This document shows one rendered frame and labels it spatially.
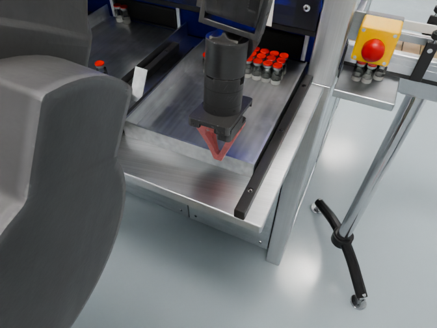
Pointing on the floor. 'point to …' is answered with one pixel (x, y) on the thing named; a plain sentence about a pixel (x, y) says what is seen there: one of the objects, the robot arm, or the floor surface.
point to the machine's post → (326, 60)
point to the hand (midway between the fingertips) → (218, 155)
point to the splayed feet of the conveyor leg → (359, 302)
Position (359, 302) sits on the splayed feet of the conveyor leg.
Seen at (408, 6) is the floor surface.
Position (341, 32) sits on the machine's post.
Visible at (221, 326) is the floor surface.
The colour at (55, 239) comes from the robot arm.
